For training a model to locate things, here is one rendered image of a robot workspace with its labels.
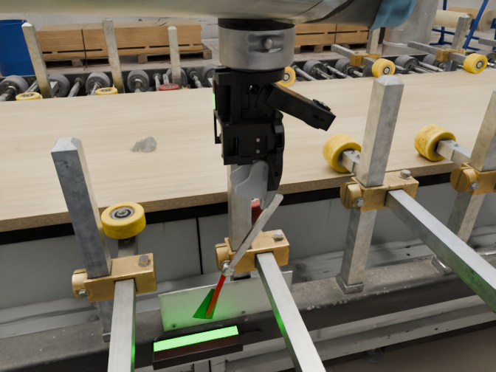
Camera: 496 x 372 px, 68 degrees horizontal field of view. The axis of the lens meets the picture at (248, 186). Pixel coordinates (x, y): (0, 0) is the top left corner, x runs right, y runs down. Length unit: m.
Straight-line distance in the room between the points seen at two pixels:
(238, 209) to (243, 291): 0.19
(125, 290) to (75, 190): 0.19
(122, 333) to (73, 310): 0.40
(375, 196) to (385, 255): 0.42
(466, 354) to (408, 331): 0.32
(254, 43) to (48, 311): 0.80
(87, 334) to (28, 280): 0.25
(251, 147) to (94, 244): 0.31
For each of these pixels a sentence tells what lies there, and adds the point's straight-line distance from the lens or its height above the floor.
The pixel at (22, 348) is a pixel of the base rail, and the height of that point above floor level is 0.70.
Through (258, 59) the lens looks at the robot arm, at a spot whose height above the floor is 1.23.
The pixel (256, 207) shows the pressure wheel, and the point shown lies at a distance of 0.74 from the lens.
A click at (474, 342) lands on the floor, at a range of 1.87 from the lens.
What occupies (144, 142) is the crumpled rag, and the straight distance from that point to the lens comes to 1.03.
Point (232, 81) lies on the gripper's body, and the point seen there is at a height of 1.20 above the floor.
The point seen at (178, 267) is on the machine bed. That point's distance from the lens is 0.98.
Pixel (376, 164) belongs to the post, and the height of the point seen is 1.02.
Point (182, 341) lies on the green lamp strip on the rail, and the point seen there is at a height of 0.70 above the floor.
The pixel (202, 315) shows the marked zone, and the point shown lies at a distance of 0.77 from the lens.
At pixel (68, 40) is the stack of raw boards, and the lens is 6.42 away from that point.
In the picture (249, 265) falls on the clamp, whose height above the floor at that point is 0.84.
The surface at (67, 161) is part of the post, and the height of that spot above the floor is 1.08.
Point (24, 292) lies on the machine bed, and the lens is 1.04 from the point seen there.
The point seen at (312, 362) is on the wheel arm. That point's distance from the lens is 0.55.
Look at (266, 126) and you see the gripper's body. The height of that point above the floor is 1.15.
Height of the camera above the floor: 1.31
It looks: 31 degrees down
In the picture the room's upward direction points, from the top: straight up
